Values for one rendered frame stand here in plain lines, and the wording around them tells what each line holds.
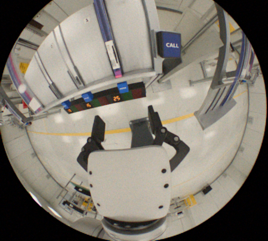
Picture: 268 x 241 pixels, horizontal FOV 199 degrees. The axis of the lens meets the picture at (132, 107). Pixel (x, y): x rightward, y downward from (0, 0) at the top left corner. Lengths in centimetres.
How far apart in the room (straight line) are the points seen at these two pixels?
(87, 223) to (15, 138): 866
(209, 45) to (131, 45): 29
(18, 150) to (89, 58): 884
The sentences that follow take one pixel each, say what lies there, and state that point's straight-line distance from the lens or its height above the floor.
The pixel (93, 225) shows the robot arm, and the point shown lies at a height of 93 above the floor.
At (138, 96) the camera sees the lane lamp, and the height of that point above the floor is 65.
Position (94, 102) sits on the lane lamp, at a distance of 27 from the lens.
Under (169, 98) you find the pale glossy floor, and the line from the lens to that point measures 98.
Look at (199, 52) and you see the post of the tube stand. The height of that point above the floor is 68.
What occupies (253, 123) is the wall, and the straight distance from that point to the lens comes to 787.
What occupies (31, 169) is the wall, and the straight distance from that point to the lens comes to 934.
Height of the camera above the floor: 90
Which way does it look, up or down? 83 degrees down
